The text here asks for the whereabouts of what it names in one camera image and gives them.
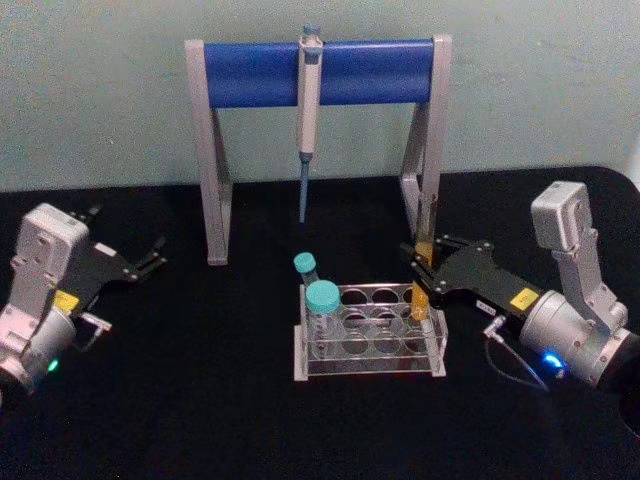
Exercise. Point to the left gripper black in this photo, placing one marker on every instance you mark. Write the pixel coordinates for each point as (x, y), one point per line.
(97, 270)

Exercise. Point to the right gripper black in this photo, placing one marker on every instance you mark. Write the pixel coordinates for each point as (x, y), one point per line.
(480, 280)

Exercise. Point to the amber plastic tube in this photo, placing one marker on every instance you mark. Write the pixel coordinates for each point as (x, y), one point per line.
(419, 305)

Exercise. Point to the clear plastic tube rack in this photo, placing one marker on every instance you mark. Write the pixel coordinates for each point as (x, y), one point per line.
(365, 326)

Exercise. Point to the large teal-capped clear tube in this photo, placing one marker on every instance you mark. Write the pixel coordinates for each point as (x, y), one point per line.
(322, 296)

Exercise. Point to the small teal-capped clear tube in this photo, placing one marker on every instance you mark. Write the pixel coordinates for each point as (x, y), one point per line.
(304, 262)

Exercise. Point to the black table cloth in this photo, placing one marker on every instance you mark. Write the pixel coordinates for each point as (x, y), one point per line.
(200, 410)

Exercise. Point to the grey pipette with blue tip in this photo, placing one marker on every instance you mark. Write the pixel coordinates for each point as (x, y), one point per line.
(309, 115)

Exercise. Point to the grey stand with blue bar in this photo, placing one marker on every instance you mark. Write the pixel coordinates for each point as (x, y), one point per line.
(250, 75)

